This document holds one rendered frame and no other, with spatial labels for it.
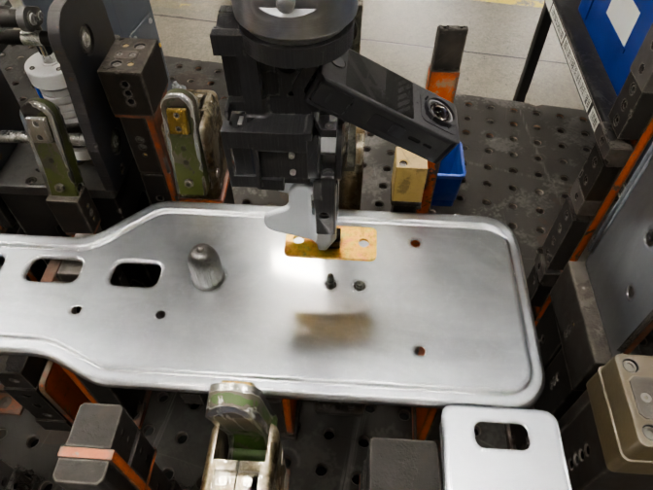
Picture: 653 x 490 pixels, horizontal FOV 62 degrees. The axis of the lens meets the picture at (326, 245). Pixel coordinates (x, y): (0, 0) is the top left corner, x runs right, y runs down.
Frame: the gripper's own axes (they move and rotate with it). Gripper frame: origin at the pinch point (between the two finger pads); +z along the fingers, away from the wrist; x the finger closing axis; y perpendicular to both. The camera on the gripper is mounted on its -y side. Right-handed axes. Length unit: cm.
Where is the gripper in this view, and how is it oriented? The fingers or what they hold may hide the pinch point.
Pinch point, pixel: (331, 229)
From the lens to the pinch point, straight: 48.5
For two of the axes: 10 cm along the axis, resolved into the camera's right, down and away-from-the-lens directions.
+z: 0.1, 6.3, 7.8
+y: -10.0, -0.5, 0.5
